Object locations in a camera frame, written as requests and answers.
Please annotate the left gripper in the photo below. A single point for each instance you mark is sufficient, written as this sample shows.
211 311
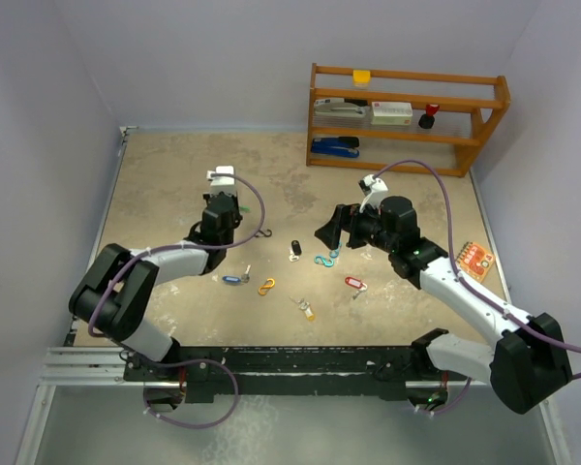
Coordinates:
235 216

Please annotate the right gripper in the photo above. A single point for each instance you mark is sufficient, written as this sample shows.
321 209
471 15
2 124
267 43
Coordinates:
346 218

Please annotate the yellow tag key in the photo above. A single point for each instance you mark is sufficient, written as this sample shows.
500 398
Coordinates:
305 307

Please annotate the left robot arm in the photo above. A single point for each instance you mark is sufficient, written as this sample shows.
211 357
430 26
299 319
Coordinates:
121 318

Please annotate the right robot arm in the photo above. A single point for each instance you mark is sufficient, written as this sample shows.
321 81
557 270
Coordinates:
520 358

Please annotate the blue carabiner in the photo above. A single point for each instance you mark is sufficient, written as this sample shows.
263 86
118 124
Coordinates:
325 261
333 254

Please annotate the black tag key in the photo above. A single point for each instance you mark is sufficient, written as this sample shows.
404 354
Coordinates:
295 251

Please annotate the red tag key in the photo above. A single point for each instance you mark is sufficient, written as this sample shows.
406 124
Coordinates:
359 286

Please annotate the blue tag key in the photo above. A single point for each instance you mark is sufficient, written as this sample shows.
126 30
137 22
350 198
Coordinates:
243 278

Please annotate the orange carabiner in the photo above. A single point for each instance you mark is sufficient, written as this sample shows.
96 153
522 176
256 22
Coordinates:
266 287

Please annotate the blue stapler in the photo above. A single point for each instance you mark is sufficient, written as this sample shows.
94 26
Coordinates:
345 147

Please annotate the wooden shelf rack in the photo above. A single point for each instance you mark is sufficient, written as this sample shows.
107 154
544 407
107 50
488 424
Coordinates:
366 119

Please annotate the grey stapler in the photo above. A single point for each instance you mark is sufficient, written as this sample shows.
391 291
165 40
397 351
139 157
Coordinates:
340 107

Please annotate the white cardboard box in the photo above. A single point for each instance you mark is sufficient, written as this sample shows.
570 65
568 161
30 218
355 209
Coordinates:
391 113

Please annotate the orange spiral notebook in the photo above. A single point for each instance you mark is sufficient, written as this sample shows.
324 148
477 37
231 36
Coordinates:
475 260

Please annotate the yellow block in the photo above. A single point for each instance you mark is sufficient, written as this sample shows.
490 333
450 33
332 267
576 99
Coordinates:
361 78

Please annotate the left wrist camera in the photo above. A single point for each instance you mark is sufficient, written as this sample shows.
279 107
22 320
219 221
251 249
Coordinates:
221 181

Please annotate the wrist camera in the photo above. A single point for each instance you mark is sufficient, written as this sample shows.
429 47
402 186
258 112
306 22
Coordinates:
374 190
221 181

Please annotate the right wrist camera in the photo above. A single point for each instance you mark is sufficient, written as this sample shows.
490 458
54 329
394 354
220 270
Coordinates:
374 190

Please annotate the black base frame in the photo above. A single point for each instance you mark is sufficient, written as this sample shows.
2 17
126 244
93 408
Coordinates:
385 372

